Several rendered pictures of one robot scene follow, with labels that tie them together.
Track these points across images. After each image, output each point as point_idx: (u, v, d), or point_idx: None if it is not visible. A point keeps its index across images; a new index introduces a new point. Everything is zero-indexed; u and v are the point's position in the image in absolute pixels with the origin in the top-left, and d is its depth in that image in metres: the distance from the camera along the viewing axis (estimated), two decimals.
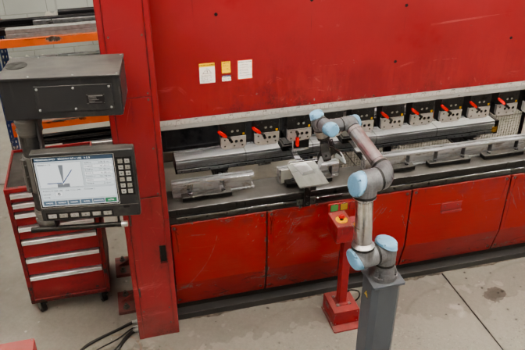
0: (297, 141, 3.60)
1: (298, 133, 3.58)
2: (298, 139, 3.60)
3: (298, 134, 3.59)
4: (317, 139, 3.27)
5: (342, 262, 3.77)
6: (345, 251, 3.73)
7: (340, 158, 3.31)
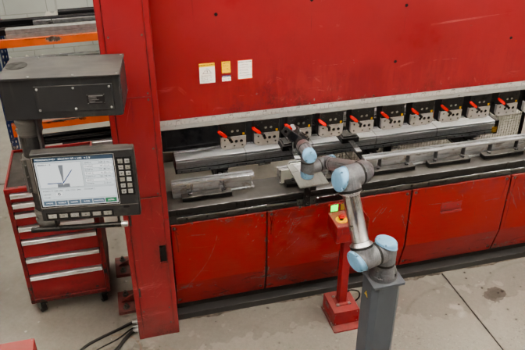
0: (290, 127, 3.55)
1: None
2: (291, 130, 3.56)
3: None
4: (303, 138, 3.39)
5: (342, 262, 3.77)
6: (345, 251, 3.73)
7: None
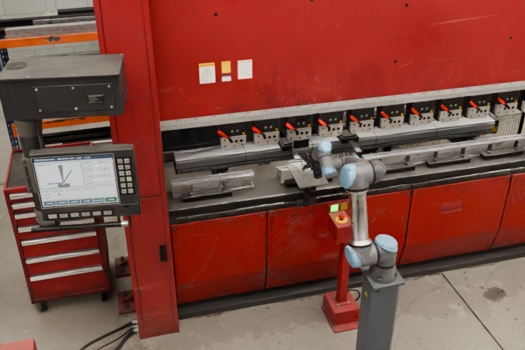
0: (291, 126, 3.54)
1: (297, 132, 3.57)
2: (291, 129, 3.55)
3: (295, 130, 3.57)
4: (312, 159, 3.48)
5: (342, 262, 3.77)
6: (345, 251, 3.73)
7: None
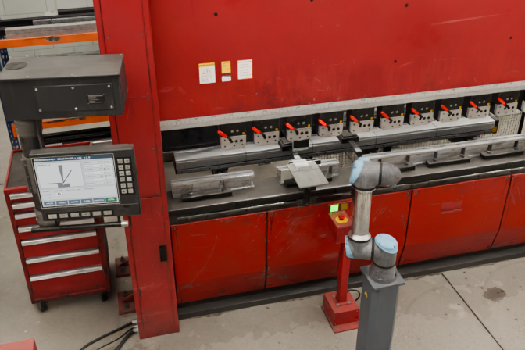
0: (291, 126, 3.54)
1: (297, 132, 3.57)
2: (291, 129, 3.55)
3: (295, 130, 3.57)
4: None
5: (342, 262, 3.77)
6: (345, 251, 3.73)
7: None
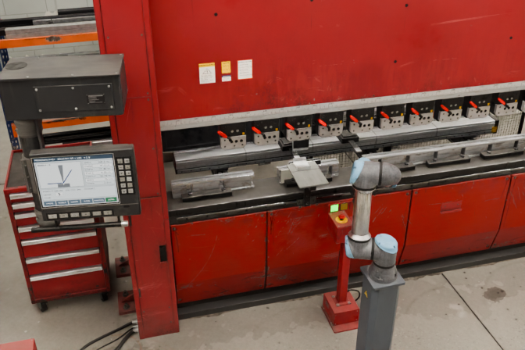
0: (291, 126, 3.55)
1: (297, 132, 3.57)
2: (291, 129, 3.55)
3: (295, 130, 3.57)
4: None
5: (342, 262, 3.77)
6: (345, 251, 3.73)
7: None
